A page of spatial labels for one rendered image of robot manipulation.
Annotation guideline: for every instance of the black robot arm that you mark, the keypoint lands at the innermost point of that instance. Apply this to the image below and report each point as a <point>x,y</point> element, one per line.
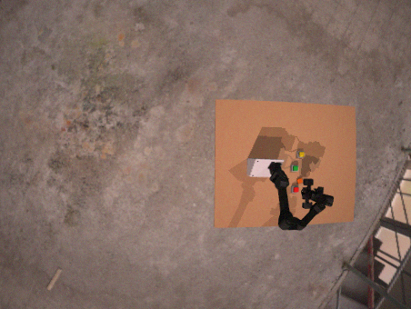
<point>286,221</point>

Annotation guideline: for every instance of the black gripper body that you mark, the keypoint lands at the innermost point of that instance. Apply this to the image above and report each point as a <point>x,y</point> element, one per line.
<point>308,182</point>

